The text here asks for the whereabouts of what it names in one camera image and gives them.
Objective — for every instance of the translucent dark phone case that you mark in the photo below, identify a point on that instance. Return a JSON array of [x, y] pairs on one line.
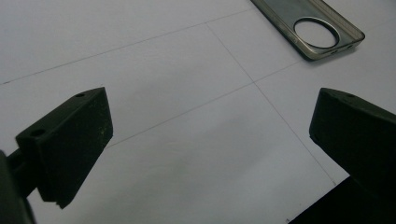
[[280, 12]]

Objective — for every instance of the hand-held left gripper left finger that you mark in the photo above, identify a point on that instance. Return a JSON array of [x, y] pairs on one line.
[[71, 140]]

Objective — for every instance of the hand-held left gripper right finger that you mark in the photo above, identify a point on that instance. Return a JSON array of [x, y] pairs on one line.
[[358, 133]]

